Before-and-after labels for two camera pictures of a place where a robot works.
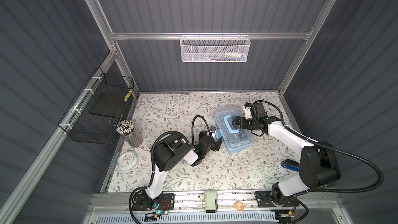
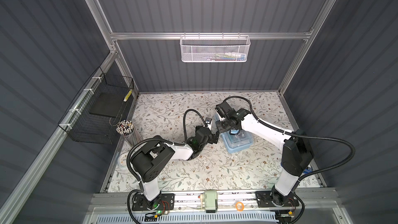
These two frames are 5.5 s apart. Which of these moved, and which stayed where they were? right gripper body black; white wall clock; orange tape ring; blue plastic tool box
Moved: right gripper body black
Stayed: blue plastic tool box; white wall clock; orange tape ring
